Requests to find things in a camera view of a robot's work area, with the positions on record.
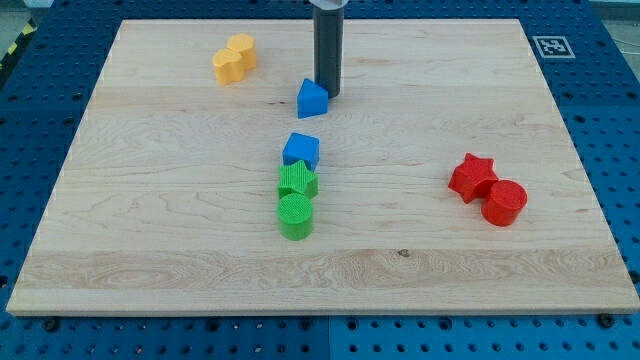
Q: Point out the light grey rod mount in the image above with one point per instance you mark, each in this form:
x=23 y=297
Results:
x=328 y=3

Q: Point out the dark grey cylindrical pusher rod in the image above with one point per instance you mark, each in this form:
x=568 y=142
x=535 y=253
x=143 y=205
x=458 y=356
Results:
x=328 y=35

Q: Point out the blue triangle block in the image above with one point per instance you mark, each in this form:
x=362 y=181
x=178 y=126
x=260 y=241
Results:
x=312 y=100

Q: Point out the blue cube block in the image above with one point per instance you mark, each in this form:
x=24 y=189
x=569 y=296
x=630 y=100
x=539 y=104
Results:
x=301 y=147

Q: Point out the yellow rear rounded block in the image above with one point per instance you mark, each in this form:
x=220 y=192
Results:
x=245 y=45

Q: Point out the yellow front heart block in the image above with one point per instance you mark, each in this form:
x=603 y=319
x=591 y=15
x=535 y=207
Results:
x=228 y=66

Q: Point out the green star block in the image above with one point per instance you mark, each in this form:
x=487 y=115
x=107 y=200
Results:
x=297 y=178

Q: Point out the green cylinder block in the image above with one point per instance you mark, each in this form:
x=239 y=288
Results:
x=295 y=214

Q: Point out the light wooden board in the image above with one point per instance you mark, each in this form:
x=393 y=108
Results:
x=167 y=202

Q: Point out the red star block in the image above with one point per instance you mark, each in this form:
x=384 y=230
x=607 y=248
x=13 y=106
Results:
x=473 y=178

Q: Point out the white fiducial marker tag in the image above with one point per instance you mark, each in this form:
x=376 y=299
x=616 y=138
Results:
x=553 y=47

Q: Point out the red cylinder block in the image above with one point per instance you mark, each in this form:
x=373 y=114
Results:
x=504 y=202

